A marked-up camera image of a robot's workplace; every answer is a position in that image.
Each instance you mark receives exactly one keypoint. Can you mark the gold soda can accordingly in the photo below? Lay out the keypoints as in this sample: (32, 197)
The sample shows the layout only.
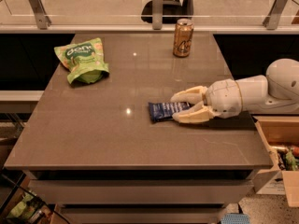
(183, 37)

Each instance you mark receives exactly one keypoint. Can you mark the lower grey drawer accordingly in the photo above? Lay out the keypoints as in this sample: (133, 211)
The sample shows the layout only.
(130, 215)

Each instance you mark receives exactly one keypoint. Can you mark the grey drawer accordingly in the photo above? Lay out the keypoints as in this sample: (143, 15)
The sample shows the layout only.
(141, 192)
(130, 215)

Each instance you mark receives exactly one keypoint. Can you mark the right metal railing bracket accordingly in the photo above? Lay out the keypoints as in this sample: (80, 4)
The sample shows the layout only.
(271, 21)

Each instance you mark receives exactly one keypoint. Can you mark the black office chair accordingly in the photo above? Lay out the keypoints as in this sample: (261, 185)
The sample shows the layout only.
(174, 10)

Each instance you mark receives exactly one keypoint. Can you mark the blue rxbar wrapper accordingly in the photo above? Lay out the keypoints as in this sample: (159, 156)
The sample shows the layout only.
(165, 111)

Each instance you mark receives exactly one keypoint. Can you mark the green rice chip bag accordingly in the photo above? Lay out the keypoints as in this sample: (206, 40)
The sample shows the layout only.
(85, 61)

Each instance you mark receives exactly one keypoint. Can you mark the left metal railing bracket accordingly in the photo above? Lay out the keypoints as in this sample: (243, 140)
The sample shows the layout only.
(42, 19)

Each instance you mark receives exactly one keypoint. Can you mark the upper grey drawer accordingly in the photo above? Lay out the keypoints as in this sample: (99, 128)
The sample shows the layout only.
(141, 192)

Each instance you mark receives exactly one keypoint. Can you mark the cardboard box with items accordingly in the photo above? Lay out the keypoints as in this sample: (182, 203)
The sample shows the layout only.
(281, 139)

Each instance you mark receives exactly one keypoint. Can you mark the metal railing bracket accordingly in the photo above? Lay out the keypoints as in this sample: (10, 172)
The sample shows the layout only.
(157, 14)
(42, 19)
(271, 21)

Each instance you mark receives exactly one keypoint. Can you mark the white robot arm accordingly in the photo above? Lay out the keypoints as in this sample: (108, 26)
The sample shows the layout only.
(275, 93)

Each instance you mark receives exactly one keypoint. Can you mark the middle metal railing bracket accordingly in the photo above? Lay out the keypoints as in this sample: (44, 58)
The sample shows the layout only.
(157, 14)

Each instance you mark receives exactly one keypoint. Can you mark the blue mesh object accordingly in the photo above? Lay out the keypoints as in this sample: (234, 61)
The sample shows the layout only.
(235, 219)

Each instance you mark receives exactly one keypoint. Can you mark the green bags in bin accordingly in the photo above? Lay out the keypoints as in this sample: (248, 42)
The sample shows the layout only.
(25, 209)

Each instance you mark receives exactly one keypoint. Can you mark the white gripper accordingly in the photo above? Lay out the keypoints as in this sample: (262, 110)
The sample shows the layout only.
(223, 97)

